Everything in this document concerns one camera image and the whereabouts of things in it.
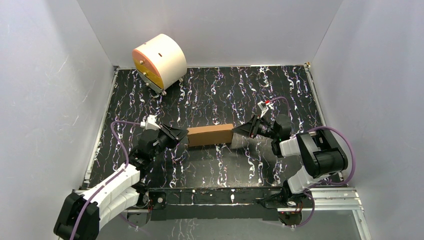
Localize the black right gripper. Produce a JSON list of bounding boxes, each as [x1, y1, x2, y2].
[[232, 114, 279, 140]]

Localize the brown cardboard box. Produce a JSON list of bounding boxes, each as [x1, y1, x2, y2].
[[187, 124, 234, 147]]

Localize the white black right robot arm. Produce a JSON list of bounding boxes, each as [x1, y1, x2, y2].
[[232, 114, 348, 207]]

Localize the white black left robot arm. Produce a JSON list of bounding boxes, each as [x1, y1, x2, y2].
[[53, 122, 189, 240]]

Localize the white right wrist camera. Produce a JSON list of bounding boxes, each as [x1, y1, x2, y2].
[[257, 100, 274, 118]]

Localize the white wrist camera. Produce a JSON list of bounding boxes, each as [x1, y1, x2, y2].
[[139, 114, 161, 131], [257, 100, 274, 118]]

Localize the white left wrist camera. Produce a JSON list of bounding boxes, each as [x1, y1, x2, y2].
[[139, 114, 161, 131]]

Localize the aluminium table edge rail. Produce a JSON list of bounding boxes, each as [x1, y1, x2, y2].
[[303, 62, 327, 126], [83, 65, 120, 184]]

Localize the left aluminium table edge rail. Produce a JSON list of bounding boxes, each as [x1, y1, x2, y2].
[[83, 65, 120, 184]]

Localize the aluminium front frame rail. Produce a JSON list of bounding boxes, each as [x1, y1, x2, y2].
[[59, 187, 372, 240]]

